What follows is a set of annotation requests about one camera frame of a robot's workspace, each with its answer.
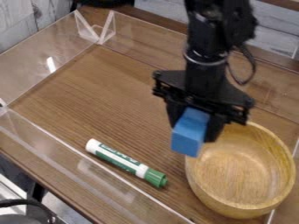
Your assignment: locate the black cable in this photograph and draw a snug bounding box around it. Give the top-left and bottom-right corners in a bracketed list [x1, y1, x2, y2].
[225, 43, 257, 87]

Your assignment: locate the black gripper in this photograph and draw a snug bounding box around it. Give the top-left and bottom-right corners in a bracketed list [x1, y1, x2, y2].
[152, 70, 254, 143]

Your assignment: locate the blue foam block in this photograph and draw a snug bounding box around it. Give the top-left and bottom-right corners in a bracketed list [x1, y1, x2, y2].
[170, 108, 210, 158]

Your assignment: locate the green white marker pen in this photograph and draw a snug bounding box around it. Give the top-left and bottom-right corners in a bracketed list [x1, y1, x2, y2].
[85, 138, 168, 188]

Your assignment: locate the clear acrylic tray enclosure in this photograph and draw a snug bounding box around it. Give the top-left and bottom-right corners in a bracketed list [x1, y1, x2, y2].
[0, 7, 299, 224]

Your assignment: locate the brown wooden bowl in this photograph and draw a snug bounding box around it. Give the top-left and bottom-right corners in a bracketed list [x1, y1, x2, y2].
[185, 122, 294, 220]

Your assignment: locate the black metal table mount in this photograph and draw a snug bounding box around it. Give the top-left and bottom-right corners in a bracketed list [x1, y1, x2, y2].
[25, 183, 58, 224]

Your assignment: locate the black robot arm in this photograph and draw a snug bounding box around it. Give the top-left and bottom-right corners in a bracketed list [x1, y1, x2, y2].
[153, 0, 257, 143]

